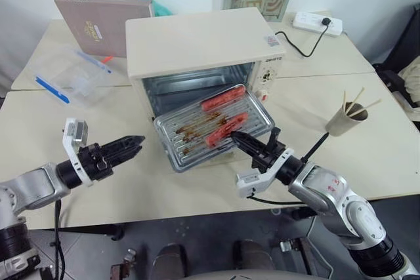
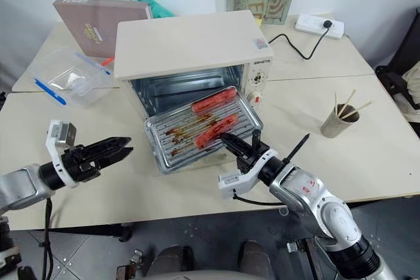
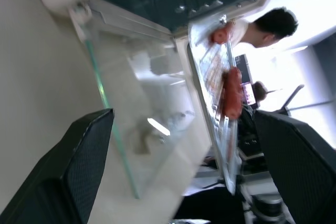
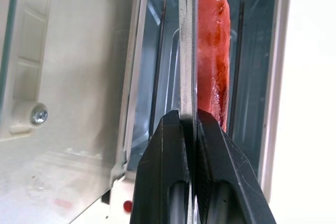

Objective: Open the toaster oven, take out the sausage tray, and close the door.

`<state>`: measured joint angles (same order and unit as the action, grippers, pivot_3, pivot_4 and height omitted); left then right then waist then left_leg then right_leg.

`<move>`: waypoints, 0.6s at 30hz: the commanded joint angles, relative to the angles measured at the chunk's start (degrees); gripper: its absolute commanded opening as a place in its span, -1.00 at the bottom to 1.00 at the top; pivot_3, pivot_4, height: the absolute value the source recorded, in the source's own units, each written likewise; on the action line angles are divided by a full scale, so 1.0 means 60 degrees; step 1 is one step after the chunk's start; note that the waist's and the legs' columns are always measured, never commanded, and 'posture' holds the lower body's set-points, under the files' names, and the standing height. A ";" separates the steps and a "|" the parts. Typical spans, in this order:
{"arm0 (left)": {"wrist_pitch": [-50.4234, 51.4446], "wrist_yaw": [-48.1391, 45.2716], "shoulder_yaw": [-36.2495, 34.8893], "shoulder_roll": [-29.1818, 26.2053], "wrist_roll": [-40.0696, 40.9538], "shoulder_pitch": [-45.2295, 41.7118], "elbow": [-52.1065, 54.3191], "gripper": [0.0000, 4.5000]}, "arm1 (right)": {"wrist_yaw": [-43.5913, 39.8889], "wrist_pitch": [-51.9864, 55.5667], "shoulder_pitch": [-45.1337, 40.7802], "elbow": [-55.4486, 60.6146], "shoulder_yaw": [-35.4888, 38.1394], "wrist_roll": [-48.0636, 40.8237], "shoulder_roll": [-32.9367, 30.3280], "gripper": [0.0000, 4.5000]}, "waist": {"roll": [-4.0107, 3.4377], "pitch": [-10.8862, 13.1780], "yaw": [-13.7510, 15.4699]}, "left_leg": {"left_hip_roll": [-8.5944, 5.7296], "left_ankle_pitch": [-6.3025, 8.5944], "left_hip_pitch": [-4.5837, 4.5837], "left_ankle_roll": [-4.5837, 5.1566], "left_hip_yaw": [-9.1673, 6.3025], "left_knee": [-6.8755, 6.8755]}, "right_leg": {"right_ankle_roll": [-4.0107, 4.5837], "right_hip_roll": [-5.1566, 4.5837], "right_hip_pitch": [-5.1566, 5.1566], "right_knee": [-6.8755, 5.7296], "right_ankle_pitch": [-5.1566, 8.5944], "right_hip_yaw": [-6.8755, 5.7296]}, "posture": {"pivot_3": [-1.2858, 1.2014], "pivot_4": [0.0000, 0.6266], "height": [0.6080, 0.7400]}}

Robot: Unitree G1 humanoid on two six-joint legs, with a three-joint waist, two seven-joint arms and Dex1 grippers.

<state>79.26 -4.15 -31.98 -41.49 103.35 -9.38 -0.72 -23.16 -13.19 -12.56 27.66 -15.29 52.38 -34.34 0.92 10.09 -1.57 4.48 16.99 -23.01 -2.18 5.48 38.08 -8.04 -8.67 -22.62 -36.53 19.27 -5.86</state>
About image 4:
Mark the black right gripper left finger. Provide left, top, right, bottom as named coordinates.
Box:
left=129, top=110, right=196, bottom=224

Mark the red sausage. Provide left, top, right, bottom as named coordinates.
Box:
left=197, top=0, right=232, bottom=132

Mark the silver metal baking tray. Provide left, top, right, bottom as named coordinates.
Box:
left=170, top=0, right=238, bottom=224

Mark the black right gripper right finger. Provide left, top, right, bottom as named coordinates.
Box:
left=195, top=108, right=277, bottom=224

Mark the cream toaster oven door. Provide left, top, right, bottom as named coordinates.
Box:
left=0, top=0, right=150, bottom=224

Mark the cream toaster oven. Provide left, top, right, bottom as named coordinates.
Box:
left=100, top=0, right=336, bottom=224

